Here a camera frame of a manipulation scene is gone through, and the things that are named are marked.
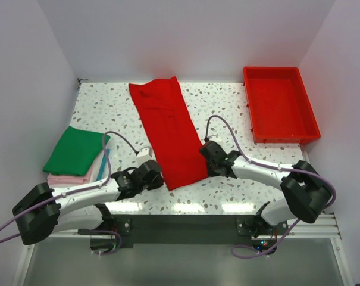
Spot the red t shirt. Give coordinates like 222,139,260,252
129,77,208,191

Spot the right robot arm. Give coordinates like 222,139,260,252
199,140,336,234

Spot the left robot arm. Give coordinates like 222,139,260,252
12,160,164,245

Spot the teal folded t shirt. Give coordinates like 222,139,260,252
96,148,110,181

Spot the green folded t shirt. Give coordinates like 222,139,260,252
42,126,111,176

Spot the red plastic bin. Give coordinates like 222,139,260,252
243,66,321,145

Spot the pink folded t shirt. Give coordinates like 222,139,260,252
47,172,89,185

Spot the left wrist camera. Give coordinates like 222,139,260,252
136,146,153,166

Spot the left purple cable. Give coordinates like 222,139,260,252
0,130,139,257

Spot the purple cable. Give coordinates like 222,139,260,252
0,130,139,257
204,114,337,259

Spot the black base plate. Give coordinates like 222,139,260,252
78,214,289,248

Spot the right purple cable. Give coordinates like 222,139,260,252
204,114,337,259

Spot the aluminium frame rail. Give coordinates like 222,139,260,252
51,142,343,239

